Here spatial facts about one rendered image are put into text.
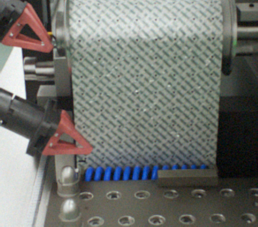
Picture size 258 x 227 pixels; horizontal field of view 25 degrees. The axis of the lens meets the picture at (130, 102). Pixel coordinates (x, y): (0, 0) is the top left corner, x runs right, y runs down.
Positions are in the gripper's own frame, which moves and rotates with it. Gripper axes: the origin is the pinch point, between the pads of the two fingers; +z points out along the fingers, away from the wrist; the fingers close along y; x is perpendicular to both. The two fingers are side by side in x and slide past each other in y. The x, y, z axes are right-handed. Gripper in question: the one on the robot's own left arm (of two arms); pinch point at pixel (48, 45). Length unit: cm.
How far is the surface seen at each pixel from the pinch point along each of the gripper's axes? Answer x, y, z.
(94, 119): -3.8, 6.7, 12.5
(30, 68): -5.4, -1.2, 0.0
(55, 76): -3.9, -0.6, 4.1
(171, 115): 4.2, 6.9, 22.1
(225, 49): 17.9, 6.7, 22.0
